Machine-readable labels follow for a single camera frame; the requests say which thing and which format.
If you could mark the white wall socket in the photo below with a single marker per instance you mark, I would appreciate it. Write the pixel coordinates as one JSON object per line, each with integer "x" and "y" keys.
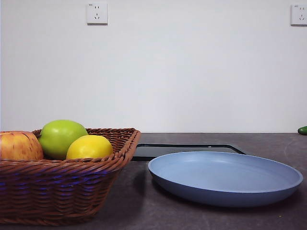
{"x": 97, "y": 14}
{"x": 299, "y": 15}

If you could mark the brown wicker basket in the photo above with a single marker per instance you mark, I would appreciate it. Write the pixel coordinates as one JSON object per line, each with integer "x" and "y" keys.
{"x": 60, "y": 187}

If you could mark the red yellow apple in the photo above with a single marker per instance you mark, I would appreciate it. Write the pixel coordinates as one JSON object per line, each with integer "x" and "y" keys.
{"x": 16, "y": 146}

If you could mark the dark green vegetable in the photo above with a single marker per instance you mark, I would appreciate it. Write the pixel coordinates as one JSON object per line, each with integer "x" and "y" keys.
{"x": 303, "y": 130}

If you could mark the yellow lemon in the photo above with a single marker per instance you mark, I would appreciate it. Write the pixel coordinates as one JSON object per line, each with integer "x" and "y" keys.
{"x": 88, "y": 147}

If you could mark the black flat tray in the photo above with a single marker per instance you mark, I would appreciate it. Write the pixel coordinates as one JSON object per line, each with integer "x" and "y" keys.
{"x": 148, "y": 151}

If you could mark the green apple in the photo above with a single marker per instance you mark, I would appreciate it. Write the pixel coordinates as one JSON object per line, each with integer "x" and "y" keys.
{"x": 57, "y": 136}

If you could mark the blue round plate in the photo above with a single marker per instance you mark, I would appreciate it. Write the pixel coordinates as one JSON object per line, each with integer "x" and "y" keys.
{"x": 216, "y": 172}

